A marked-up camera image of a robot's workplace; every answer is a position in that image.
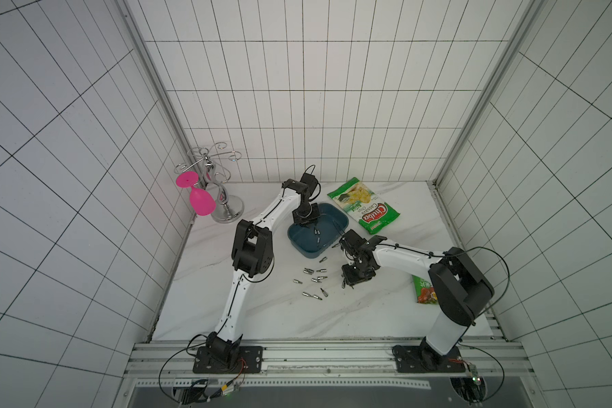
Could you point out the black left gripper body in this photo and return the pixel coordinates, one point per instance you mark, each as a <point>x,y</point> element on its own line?
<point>306,213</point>

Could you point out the chrome cup holder stand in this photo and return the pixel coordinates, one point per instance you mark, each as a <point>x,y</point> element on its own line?
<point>214,177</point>

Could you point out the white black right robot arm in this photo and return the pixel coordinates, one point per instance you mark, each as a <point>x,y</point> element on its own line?
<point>461,288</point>

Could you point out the green Chuba chips bag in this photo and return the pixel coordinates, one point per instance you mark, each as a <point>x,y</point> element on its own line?
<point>363,205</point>

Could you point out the green red snack packet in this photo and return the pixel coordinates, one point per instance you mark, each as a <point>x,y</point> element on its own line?
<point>424,290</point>

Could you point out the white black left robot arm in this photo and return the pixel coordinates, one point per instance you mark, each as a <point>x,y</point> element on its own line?
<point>252,260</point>

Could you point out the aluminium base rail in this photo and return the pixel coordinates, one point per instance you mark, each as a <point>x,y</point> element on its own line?
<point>301,363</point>

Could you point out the pink plastic goblet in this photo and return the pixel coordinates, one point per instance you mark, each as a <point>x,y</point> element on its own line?
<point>201,201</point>

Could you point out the silver bit bottom long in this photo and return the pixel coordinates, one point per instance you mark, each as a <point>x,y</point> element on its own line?
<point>305,294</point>

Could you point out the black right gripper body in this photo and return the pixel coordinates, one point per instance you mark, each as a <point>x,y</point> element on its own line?
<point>352,271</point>

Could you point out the dark teal storage box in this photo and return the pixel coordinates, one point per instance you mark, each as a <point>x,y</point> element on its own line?
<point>332,223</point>

